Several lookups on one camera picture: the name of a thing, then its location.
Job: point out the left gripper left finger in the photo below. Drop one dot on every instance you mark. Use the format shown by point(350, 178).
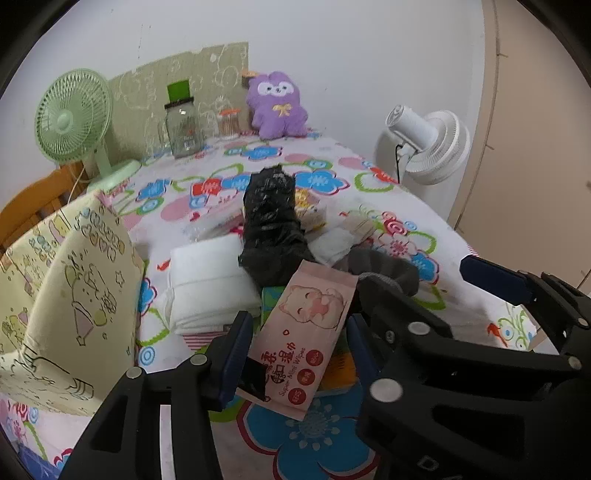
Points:
point(122, 440)

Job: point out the beige door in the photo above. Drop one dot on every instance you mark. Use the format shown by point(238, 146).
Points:
point(528, 206)

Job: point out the wooden headboard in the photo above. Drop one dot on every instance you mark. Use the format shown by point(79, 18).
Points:
point(39, 200)

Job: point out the glass jar with green lid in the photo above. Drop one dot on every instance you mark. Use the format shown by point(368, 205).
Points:
point(181, 121)

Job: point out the small white tissue pack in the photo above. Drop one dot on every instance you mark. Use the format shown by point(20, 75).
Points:
point(332, 246)

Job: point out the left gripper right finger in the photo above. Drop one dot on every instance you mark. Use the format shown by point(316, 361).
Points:
point(439, 408)

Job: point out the clear plastic packet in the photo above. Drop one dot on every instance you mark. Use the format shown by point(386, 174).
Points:
point(215, 224)

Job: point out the yellow snack packet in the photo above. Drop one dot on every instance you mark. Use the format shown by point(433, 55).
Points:
point(310, 210)

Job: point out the purple plush toy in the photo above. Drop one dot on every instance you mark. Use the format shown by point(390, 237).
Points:
point(275, 103)

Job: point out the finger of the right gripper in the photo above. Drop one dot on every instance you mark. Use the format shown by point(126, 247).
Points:
point(526, 288)

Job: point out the pink wet wipes pack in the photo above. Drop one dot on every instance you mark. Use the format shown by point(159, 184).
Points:
point(298, 338)

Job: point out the white towel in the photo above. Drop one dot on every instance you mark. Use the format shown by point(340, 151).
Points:
point(206, 287)

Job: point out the small orange lid jar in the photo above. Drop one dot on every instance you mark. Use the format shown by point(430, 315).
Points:
point(228, 124)

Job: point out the black plastic bag bundle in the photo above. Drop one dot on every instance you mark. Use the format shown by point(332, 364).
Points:
point(274, 244)

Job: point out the floral tablecloth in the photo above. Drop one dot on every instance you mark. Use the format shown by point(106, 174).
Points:
point(160, 200)

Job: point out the white standing fan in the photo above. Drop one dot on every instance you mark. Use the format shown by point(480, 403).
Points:
point(426, 149)

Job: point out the yellow cartoon fabric storage box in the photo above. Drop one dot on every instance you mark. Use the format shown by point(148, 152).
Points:
point(70, 290)

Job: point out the dark grey drawstring pouch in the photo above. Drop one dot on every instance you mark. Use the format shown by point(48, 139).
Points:
point(368, 262)

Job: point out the green cartoon cardboard panel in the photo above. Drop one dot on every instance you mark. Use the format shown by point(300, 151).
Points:
point(215, 82)

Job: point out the green desk fan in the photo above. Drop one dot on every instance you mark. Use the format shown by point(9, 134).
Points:
point(71, 123)

